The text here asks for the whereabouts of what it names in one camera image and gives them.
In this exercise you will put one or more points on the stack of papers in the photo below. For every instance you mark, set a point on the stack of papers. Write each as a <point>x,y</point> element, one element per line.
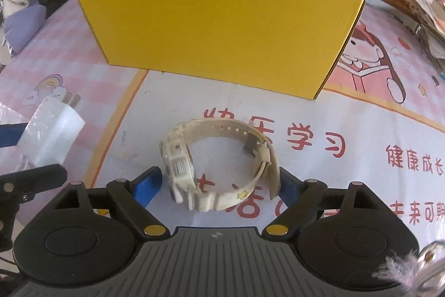
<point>429,14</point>

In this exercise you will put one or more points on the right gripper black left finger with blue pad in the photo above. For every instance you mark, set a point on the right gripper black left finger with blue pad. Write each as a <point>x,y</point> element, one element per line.
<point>130,199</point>

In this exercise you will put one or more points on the pink cartoon table mat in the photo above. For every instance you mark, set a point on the pink cartoon table mat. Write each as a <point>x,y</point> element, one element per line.
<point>343,136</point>

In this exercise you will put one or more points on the large white power adapter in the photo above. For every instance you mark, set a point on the large white power adapter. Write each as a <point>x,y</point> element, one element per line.
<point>49,135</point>

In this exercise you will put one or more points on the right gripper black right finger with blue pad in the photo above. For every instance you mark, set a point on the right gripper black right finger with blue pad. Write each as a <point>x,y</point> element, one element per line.
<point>302,199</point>

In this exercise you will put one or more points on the white wrist watch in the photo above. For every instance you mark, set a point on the white wrist watch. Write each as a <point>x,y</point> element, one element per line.
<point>216,163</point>

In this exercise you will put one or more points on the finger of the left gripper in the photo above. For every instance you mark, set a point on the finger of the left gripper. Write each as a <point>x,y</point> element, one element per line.
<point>33,181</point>
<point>10,134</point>

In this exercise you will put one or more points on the yellow cardboard box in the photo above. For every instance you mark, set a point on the yellow cardboard box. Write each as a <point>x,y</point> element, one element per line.
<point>286,46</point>

